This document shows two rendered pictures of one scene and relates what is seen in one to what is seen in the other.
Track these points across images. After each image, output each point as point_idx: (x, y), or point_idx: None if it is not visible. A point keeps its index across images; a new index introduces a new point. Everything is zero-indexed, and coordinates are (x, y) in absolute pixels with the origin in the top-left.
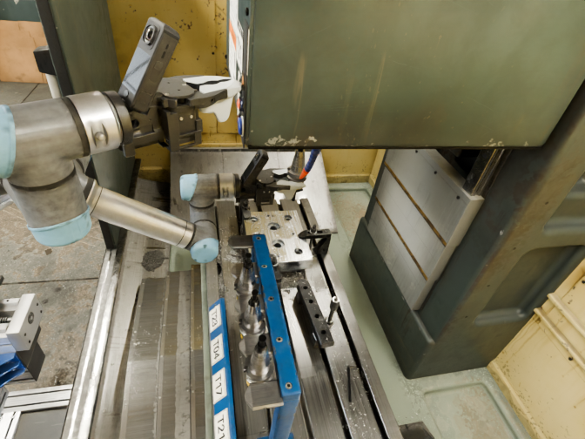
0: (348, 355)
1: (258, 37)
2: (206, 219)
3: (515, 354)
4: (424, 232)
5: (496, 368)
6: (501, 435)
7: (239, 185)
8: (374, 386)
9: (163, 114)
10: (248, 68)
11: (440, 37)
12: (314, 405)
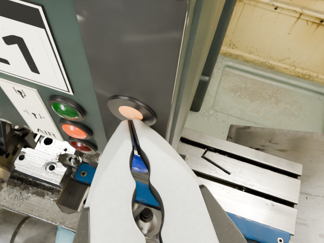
0: (193, 149)
1: (208, 9)
2: (16, 226)
3: (235, 32)
4: None
5: (225, 49)
6: (257, 83)
7: (5, 158)
8: (226, 146)
9: None
10: (175, 91)
11: None
12: (220, 203)
